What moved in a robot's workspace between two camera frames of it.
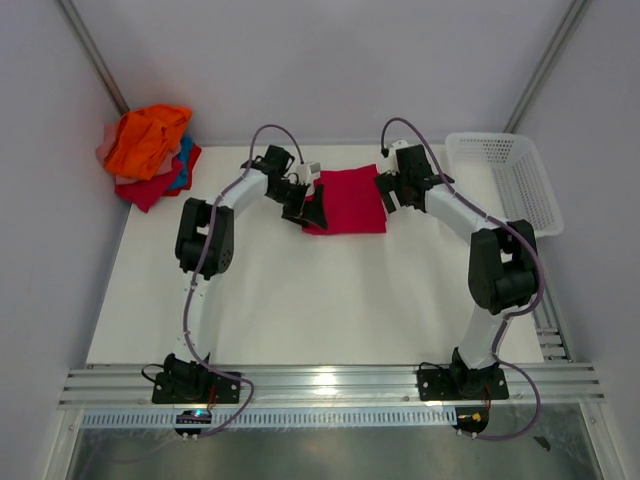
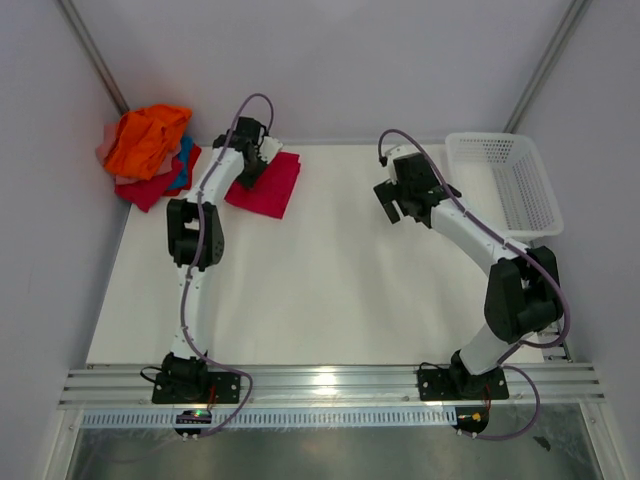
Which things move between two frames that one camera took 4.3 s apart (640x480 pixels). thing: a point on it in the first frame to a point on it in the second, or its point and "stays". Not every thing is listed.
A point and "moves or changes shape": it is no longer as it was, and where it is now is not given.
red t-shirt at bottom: x=145 y=193 stays
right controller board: x=471 y=419 stays
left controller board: x=193 y=417 stays
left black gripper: x=313 y=210 to x=249 y=181
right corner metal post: x=548 y=63 stays
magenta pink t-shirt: x=354 y=201 moves or changes shape
